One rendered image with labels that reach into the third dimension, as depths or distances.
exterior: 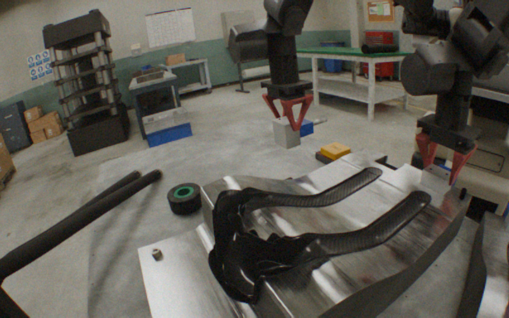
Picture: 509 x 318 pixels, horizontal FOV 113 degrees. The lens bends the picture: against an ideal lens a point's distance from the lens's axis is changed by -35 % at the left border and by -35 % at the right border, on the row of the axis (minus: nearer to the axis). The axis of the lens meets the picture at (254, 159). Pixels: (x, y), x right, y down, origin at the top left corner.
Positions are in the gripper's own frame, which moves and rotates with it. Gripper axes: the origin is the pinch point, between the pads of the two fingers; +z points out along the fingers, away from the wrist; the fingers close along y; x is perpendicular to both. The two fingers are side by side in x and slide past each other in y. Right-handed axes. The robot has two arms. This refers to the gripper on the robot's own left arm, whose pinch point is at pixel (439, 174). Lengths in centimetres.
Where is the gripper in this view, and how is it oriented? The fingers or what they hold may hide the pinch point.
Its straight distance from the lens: 48.9
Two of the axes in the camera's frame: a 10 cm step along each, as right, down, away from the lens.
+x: 8.9, -2.9, 3.6
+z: 1.1, 8.9, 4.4
